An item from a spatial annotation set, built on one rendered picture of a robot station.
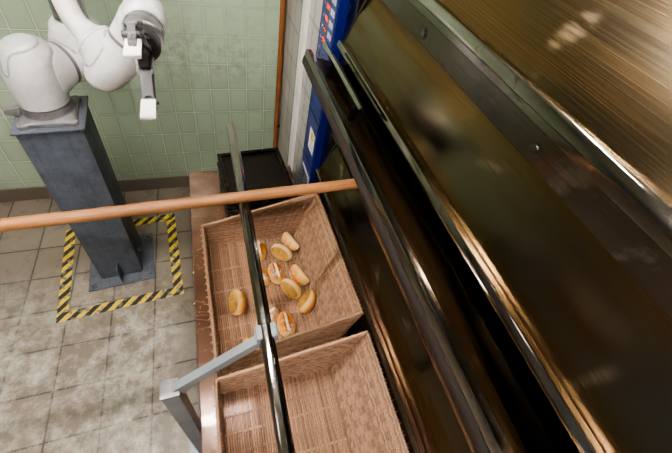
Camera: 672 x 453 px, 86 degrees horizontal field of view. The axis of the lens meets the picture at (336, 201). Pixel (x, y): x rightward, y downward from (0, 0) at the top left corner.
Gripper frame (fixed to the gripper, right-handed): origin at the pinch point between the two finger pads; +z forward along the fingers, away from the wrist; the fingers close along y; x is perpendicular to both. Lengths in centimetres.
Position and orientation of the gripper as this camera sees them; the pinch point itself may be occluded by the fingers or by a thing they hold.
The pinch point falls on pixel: (140, 87)
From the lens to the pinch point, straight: 85.3
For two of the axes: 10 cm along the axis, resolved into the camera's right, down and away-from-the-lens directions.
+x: -9.4, 1.2, -3.2
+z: 3.0, 7.4, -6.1
